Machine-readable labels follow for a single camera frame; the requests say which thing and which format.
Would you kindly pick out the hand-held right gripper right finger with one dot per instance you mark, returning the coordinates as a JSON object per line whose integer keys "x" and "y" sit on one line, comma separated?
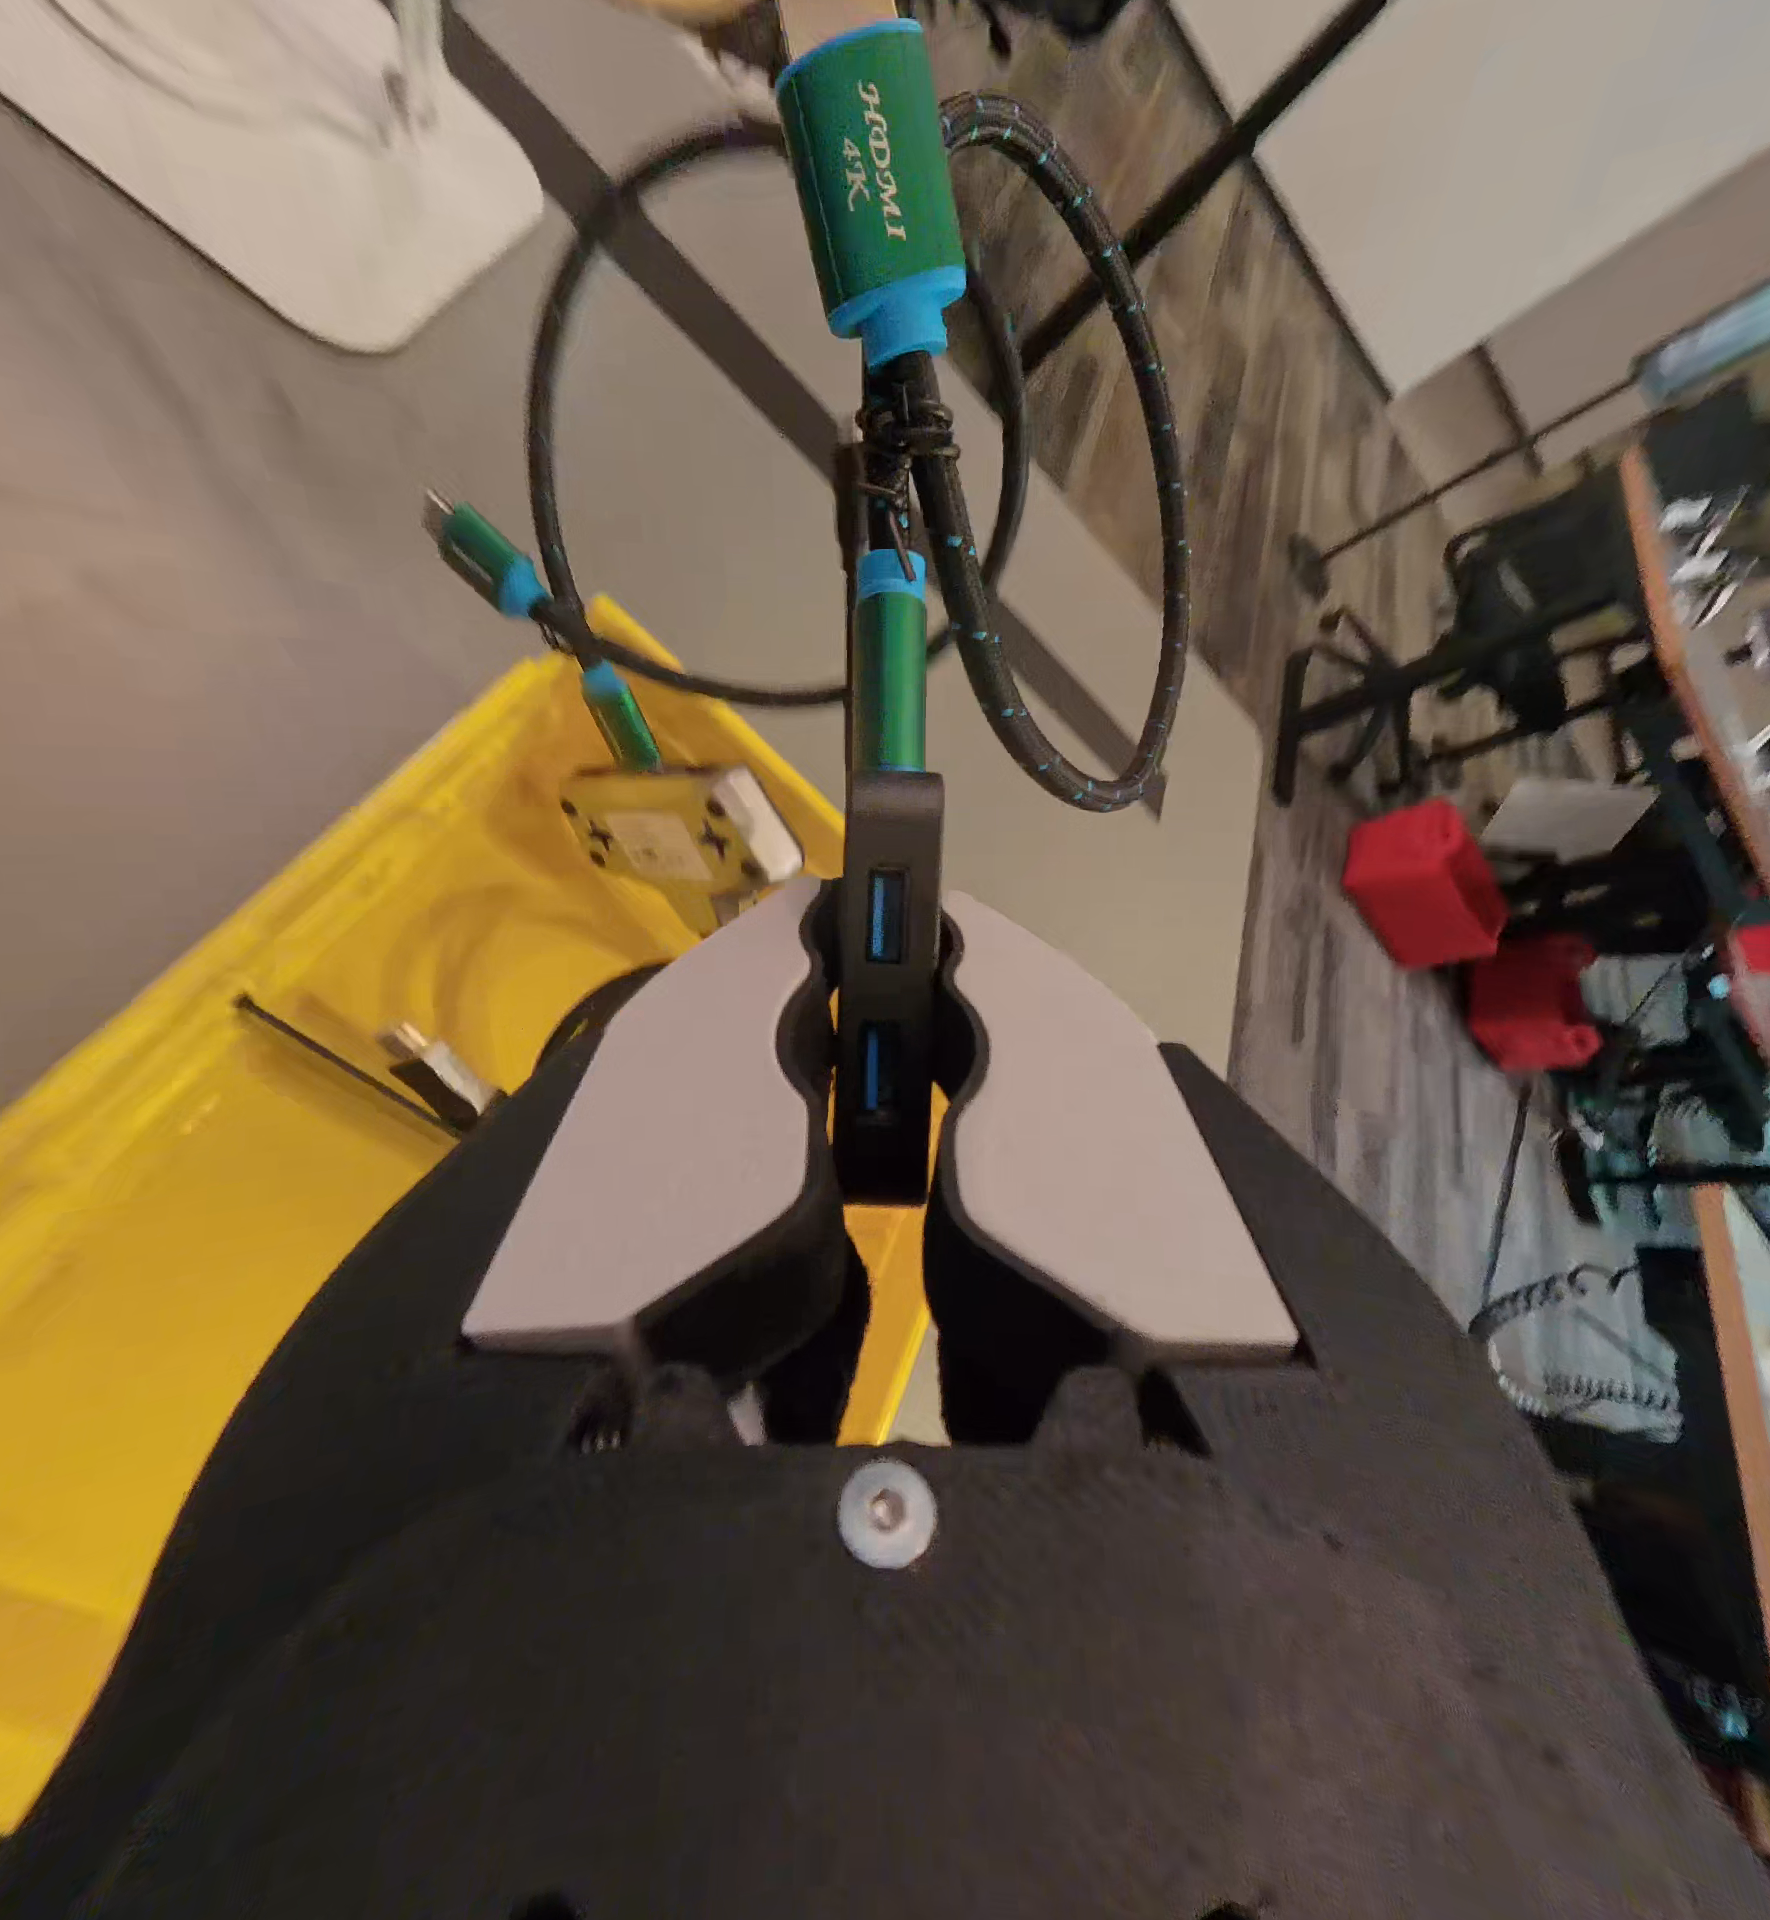
{"x": 1110, "y": 1170}

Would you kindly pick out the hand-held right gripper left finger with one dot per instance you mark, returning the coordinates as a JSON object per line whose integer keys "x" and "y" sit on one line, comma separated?
{"x": 645, "y": 1140}

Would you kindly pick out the black usb hub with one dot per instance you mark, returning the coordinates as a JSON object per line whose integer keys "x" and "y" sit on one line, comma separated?
{"x": 886, "y": 1140}

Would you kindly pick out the silver adapter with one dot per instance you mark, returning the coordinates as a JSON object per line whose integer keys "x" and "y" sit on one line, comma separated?
{"x": 667, "y": 849}

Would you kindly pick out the red box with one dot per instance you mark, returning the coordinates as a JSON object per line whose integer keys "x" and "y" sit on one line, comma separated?
{"x": 1530, "y": 1008}
{"x": 1425, "y": 886}

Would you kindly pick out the yellow plastic bin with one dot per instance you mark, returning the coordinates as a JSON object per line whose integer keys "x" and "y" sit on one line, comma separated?
{"x": 148, "y": 1201}

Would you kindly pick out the black chair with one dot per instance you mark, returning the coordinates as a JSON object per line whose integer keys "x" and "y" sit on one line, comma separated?
{"x": 1516, "y": 600}

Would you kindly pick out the wooden desk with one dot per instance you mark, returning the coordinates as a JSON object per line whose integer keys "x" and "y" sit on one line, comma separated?
{"x": 1733, "y": 818}

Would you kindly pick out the black pole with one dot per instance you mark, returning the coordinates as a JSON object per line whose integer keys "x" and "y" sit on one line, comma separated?
{"x": 1245, "y": 144}

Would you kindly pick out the grey metal floor outlet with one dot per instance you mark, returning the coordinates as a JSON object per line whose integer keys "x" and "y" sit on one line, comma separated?
{"x": 1725, "y": 332}

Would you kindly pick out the white mat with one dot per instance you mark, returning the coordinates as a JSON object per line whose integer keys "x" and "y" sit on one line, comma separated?
{"x": 224, "y": 136}

